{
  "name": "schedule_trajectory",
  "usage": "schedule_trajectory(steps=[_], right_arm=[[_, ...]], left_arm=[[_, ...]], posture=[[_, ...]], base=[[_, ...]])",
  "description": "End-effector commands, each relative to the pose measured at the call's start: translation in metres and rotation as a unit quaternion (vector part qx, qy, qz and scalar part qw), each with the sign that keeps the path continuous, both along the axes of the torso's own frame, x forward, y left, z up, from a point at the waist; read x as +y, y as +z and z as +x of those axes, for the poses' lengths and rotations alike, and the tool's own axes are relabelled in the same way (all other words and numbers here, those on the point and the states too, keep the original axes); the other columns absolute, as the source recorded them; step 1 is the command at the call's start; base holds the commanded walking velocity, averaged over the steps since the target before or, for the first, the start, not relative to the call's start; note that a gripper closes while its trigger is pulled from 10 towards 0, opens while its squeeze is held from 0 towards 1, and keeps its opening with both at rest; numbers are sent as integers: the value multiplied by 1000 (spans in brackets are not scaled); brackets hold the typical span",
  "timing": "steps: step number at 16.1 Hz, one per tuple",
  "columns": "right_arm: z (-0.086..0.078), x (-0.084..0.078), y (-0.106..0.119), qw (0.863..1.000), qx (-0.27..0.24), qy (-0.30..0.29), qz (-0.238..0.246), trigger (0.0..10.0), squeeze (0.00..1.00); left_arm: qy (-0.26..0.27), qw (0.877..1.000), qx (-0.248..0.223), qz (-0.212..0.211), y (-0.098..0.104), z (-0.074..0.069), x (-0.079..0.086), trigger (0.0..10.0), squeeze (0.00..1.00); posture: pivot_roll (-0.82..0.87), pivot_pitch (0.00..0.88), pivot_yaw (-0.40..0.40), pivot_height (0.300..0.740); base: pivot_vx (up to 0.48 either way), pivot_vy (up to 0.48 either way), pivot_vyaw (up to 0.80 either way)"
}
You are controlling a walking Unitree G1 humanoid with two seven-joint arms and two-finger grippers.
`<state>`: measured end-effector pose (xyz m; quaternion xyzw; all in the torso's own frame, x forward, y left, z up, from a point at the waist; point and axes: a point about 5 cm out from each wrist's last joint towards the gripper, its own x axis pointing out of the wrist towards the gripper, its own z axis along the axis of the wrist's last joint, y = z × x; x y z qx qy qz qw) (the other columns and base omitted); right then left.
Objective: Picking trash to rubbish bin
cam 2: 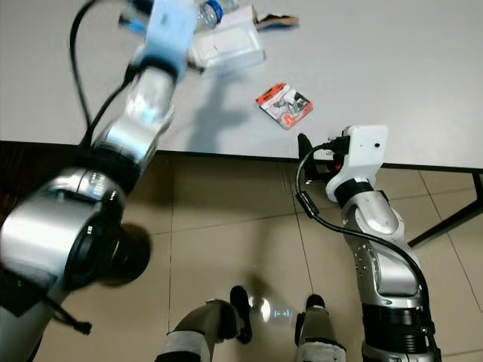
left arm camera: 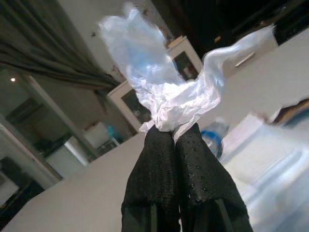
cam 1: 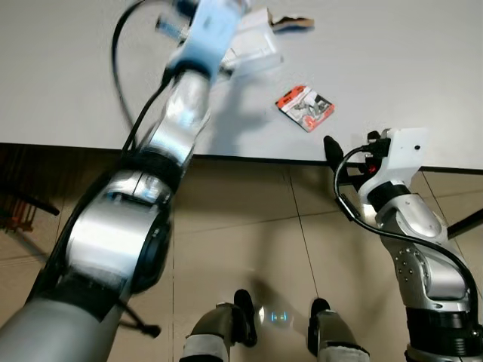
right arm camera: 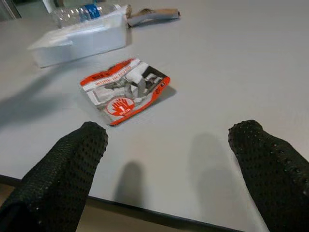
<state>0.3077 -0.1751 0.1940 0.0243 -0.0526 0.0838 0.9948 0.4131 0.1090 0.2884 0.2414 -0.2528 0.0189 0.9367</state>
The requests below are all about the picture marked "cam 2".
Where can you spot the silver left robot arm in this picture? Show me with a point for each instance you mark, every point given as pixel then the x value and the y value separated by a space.
pixel 60 241

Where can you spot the black round rubbish bin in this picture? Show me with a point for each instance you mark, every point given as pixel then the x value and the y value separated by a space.
pixel 130 256

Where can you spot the red snack packet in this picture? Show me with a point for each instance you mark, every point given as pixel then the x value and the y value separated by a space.
pixel 285 104

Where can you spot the clear plastic water bottle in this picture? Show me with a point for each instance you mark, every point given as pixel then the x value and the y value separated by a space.
pixel 215 13

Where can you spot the black table leg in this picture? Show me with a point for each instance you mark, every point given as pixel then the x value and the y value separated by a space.
pixel 449 213

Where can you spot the brown cardboard scrap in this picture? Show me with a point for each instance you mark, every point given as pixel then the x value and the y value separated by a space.
pixel 278 20

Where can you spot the robot right leg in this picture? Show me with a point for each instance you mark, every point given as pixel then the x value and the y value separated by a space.
pixel 318 335

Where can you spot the robot leg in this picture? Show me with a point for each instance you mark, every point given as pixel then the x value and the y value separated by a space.
pixel 200 332
pixel 318 335

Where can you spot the robot left leg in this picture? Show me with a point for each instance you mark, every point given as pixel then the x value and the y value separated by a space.
pixel 200 332

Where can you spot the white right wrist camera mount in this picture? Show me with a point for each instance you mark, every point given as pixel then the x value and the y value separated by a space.
pixel 364 151

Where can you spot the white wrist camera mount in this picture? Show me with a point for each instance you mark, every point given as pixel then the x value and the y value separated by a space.
pixel 172 30
pixel 364 151

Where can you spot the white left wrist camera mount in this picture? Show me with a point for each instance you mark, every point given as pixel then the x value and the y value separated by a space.
pixel 172 30

